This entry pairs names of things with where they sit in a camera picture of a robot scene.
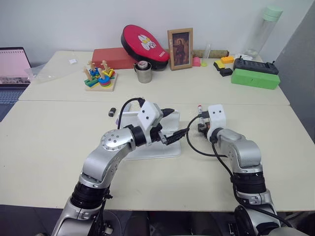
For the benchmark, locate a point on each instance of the orange toy brick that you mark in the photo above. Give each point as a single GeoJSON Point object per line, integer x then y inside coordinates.
{"type": "Point", "coordinates": [227, 59]}

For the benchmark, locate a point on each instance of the steel cup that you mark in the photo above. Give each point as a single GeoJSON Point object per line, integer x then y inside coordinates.
{"type": "Point", "coordinates": [144, 73]}

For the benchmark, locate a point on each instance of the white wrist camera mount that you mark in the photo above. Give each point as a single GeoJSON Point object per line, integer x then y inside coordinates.
{"type": "Point", "coordinates": [147, 114]}
{"type": "Point", "coordinates": [217, 116]}

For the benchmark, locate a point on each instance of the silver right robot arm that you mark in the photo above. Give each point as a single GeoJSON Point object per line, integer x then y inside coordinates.
{"type": "Point", "coordinates": [246, 150]}

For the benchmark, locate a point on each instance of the red black paddle case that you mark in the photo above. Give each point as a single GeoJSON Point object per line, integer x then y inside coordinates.
{"type": "Point", "coordinates": [144, 45]}

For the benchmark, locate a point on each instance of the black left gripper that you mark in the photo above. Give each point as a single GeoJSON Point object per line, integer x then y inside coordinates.
{"type": "Point", "coordinates": [157, 134]}

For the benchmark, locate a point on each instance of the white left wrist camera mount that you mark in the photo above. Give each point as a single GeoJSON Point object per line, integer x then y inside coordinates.
{"type": "Point", "coordinates": [147, 114]}

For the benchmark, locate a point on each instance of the clear plastic tube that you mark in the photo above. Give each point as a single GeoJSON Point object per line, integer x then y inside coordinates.
{"type": "Point", "coordinates": [208, 51]}

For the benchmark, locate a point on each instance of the pink small block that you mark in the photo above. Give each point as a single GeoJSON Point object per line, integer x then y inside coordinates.
{"type": "Point", "coordinates": [196, 61]}

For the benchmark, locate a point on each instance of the tape roll in cup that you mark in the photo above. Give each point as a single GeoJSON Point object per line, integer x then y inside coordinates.
{"type": "Point", "coordinates": [143, 64]}

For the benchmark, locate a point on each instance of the black small block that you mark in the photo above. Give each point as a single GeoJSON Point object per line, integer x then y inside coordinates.
{"type": "Point", "coordinates": [226, 72]}

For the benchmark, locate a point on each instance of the yellow black sponge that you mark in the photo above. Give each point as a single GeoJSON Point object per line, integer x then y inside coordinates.
{"type": "Point", "coordinates": [219, 64]}

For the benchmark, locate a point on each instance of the wooden shape stacking toy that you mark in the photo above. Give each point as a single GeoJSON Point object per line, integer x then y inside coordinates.
{"type": "Point", "coordinates": [100, 78]}

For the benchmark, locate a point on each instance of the framed portrait picture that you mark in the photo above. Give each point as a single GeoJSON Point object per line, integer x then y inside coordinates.
{"type": "Point", "coordinates": [180, 49]}

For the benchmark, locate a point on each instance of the small black cylinder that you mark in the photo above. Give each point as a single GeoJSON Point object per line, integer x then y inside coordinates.
{"type": "Point", "coordinates": [112, 111]}

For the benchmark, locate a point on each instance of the red marker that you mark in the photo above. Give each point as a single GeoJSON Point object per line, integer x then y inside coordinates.
{"type": "Point", "coordinates": [199, 108]}

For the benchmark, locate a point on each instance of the brown rolled stick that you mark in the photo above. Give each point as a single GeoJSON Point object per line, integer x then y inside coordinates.
{"type": "Point", "coordinates": [216, 52]}

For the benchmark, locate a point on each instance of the green rectangular box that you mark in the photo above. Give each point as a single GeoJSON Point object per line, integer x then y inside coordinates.
{"type": "Point", "coordinates": [255, 78]}

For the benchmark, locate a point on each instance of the red rectangular box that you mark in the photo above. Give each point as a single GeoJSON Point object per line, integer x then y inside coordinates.
{"type": "Point", "coordinates": [110, 58]}

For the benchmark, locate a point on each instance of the open laptop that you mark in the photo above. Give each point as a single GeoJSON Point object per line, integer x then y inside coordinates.
{"type": "Point", "coordinates": [12, 71]}

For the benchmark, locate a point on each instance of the crumpled white paper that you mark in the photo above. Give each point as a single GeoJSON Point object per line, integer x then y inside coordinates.
{"type": "Point", "coordinates": [244, 56]}

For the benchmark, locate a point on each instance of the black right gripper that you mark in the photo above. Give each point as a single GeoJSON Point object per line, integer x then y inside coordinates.
{"type": "Point", "coordinates": [202, 126]}

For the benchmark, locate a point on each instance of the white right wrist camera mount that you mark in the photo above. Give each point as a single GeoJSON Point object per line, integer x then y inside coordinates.
{"type": "Point", "coordinates": [217, 116]}

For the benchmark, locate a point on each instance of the clear plastic bag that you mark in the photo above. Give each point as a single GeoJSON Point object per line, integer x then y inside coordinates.
{"type": "Point", "coordinates": [51, 70]}

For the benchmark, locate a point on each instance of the yellow-green small cap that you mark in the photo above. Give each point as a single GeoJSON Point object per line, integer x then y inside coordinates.
{"type": "Point", "coordinates": [204, 64]}

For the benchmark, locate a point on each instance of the black flat device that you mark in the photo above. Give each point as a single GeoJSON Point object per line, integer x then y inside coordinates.
{"type": "Point", "coordinates": [256, 66]}

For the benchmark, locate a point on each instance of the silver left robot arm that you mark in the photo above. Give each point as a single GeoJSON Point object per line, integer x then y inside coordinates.
{"type": "Point", "coordinates": [115, 140]}

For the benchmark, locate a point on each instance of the clear bottle green lid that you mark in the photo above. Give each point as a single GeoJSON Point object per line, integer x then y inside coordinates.
{"type": "Point", "coordinates": [263, 29]}

